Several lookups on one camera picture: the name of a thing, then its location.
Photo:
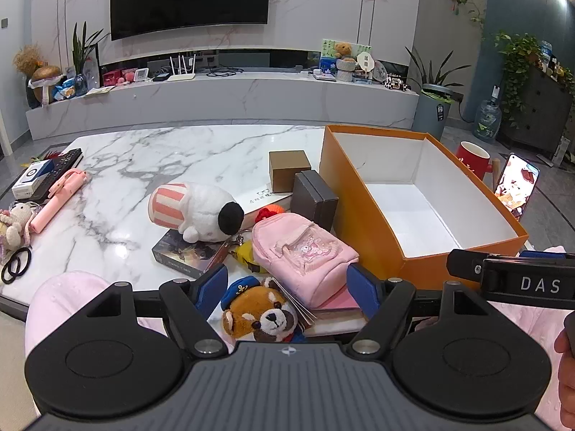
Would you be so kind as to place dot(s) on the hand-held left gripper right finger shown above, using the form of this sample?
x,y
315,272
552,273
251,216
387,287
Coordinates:
x,y
364,294

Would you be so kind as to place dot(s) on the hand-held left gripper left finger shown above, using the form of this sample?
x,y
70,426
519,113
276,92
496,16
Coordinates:
x,y
211,289

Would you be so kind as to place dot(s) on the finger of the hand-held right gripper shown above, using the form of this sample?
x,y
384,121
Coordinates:
x,y
465,265
543,255

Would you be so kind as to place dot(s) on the illustrated box with red side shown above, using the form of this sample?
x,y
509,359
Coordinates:
x,y
184,251

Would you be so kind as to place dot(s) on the red panda plush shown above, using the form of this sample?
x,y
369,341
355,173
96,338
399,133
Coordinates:
x,y
260,314

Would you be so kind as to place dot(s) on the orange cardboard box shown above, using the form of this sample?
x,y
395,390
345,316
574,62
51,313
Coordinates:
x,y
426,215

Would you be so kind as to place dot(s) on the red yarn ornament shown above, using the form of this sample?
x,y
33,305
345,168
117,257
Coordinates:
x,y
271,212

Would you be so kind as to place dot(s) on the person's right hand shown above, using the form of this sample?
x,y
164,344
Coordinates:
x,y
567,352

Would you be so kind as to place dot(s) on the pink notebook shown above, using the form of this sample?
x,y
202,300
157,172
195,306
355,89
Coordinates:
x,y
341,304

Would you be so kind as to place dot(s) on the pink mini backpack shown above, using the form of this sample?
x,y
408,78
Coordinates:
x,y
305,256

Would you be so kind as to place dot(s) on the smartphone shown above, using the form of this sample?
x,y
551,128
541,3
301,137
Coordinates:
x,y
516,184

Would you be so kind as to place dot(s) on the white plush with striped hat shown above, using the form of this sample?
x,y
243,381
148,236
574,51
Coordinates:
x,y
197,208

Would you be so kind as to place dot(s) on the wooden phone stand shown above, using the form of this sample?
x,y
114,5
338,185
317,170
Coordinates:
x,y
494,170

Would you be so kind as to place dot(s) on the white booklet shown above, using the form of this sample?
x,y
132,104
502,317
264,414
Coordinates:
x,y
265,198

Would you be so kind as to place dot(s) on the grey box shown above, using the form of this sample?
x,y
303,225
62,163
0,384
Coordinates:
x,y
314,200

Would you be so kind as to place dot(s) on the red mug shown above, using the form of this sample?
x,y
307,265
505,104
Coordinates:
x,y
471,159

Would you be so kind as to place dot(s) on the small brown box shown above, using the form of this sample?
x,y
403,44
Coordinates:
x,y
289,170

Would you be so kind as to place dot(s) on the pink pajama pants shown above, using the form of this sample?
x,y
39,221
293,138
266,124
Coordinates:
x,y
67,292

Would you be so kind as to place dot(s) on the water jug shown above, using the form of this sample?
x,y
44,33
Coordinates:
x,y
487,119

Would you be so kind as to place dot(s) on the dark dresser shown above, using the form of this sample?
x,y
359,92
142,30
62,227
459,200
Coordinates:
x,y
543,103

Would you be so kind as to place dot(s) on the pink selfie stick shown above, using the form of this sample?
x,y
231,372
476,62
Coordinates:
x,y
58,197

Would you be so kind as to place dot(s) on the white marble TV cabinet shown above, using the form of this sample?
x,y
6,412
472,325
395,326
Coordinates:
x,y
224,98

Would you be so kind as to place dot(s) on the black remote control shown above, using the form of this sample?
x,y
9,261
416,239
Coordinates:
x,y
67,159

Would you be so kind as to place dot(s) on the trailing green plant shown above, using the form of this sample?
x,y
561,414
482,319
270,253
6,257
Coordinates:
x,y
516,63

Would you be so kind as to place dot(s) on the black and white toy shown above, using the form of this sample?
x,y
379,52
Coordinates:
x,y
396,83

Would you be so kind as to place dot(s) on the long-leaf green plant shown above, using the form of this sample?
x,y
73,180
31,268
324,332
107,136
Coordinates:
x,y
429,69

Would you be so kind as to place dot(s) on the small cream plush toy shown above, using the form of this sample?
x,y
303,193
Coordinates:
x,y
15,222

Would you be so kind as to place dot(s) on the white and blue box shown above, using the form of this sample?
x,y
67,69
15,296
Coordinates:
x,y
31,178

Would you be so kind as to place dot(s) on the white router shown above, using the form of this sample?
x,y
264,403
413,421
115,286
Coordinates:
x,y
182,76

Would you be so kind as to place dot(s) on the small white clock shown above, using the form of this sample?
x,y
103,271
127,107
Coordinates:
x,y
142,74

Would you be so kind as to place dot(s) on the white round hand fan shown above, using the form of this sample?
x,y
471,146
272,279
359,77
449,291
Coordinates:
x,y
366,60

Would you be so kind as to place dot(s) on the pink box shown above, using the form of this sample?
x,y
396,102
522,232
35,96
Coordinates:
x,y
114,76

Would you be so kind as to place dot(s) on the brown teddy bear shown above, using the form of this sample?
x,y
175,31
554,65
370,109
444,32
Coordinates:
x,y
345,50

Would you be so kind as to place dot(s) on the blue snack bag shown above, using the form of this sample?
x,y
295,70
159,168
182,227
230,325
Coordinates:
x,y
69,87

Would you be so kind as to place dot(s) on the green picture card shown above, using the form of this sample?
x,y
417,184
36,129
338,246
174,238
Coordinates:
x,y
328,49

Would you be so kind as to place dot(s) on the green leafy plant in vase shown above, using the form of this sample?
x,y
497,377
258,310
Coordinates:
x,y
83,49

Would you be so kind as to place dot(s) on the dried flower bouquet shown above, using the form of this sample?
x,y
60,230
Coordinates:
x,y
27,58

